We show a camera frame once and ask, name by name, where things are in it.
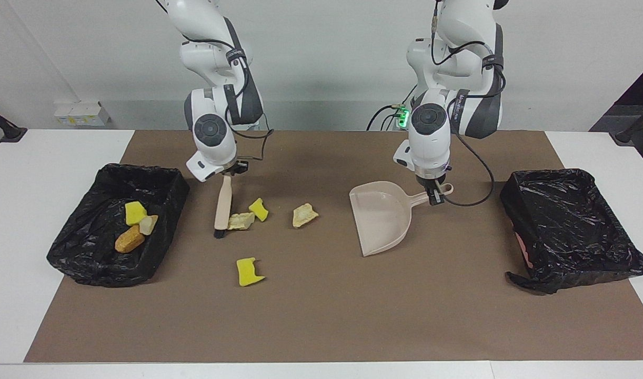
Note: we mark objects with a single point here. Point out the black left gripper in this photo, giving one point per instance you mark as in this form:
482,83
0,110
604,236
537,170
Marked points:
433,179

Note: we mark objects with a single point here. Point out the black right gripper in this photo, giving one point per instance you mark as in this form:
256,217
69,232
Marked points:
230,169

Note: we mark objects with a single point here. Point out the beige hand brush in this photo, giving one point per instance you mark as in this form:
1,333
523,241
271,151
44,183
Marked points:
224,205

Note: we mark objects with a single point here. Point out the small yellow sponge piece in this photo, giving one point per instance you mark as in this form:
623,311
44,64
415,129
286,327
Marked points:
259,210

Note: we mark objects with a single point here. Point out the beige foam chunk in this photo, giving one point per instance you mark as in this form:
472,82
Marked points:
304,215
241,221
148,225

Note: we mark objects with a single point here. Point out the beige plastic dustpan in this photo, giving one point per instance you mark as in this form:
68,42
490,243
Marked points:
379,221

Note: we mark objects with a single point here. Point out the notched yellow sponge piece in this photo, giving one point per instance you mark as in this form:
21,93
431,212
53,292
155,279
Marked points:
246,273

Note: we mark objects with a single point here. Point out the yellow sponge wedge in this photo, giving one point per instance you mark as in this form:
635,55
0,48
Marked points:
134,213

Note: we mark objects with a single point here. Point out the orange-brown sponge chunk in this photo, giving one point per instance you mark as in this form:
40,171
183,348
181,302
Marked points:
129,239

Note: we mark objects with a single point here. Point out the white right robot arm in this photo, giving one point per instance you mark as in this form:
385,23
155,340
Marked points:
211,137

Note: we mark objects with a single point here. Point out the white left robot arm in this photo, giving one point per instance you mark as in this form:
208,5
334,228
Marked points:
432,142

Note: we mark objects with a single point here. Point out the black bag lined pink bin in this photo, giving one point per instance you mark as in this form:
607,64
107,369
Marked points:
569,226

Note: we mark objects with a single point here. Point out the white power strip box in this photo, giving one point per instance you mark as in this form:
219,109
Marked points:
82,114

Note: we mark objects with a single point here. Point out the brown table mat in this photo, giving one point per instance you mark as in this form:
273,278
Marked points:
321,326

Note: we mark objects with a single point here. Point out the dark background equipment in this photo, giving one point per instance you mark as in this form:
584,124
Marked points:
642,89

